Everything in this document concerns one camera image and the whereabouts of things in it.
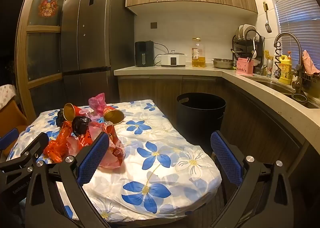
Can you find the white dotted cloth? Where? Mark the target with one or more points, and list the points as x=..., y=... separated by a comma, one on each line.
x=6, y=95

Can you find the dark wall socket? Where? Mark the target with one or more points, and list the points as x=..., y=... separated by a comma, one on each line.
x=154, y=25

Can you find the hanging metal spatula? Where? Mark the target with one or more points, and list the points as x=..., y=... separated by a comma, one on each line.
x=268, y=26

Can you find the black trash bin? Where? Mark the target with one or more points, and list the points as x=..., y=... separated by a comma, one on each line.
x=200, y=123

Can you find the sink strainer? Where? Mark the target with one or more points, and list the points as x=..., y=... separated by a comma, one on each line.
x=299, y=98

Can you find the grey refrigerator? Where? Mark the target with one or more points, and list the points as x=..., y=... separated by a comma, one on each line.
x=95, y=30

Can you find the pink utensil holder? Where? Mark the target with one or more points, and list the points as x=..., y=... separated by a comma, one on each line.
x=243, y=67

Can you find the steel sink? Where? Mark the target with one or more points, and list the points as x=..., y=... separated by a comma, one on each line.
x=277, y=87

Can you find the black plastic bag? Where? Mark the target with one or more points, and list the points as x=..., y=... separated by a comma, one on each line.
x=81, y=125

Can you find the pale pink red-printed bag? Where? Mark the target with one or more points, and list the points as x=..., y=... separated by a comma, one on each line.
x=115, y=148

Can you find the white plate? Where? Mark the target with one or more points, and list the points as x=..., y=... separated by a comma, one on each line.
x=240, y=31
x=250, y=29

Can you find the black air fryer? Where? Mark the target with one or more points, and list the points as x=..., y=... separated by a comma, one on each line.
x=143, y=52

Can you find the steel kitchen faucet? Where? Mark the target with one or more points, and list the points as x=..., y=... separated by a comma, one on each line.
x=298, y=50

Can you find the wooden glass door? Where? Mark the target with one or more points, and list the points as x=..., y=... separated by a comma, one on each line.
x=22, y=42

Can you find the red paper cup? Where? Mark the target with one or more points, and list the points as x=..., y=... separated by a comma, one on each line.
x=74, y=112
x=113, y=115

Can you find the steel bowl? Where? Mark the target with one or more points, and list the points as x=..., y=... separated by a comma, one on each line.
x=223, y=63

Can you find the white electric cooker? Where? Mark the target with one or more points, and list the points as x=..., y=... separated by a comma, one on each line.
x=173, y=59

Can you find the cooking oil bottle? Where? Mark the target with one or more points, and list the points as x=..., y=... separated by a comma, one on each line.
x=198, y=55

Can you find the silver drink can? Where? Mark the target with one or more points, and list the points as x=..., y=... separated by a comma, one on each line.
x=269, y=69

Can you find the pink plastic bag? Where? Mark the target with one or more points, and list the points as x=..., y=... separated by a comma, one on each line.
x=98, y=101

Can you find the light purple plastic bag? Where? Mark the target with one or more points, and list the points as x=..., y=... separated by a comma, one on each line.
x=85, y=112

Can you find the yellow detergent bottle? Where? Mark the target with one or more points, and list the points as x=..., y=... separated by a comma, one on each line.
x=285, y=70

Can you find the black dish rack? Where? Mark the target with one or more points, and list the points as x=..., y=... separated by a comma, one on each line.
x=236, y=47

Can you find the window blinds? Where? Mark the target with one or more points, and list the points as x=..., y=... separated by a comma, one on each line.
x=297, y=10

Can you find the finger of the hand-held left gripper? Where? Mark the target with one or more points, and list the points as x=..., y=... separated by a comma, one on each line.
x=8, y=138
x=35, y=145

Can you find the white ladle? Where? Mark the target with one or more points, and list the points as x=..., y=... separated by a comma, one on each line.
x=254, y=47

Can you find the pink dish cloth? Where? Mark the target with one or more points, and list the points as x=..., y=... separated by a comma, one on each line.
x=308, y=62

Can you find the colourful door decoration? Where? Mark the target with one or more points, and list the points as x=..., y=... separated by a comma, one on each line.
x=48, y=7

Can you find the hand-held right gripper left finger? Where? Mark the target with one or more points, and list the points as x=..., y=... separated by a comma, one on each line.
x=93, y=158

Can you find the orange chair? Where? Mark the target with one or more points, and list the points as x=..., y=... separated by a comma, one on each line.
x=12, y=118

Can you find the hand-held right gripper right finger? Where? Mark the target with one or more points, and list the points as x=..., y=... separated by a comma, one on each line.
x=226, y=158

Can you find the blue floral tablecloth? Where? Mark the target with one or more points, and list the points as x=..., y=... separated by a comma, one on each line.
x=155, y=148

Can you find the orange-red plastic bag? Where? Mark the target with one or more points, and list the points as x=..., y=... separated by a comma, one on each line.
x=62, y=140

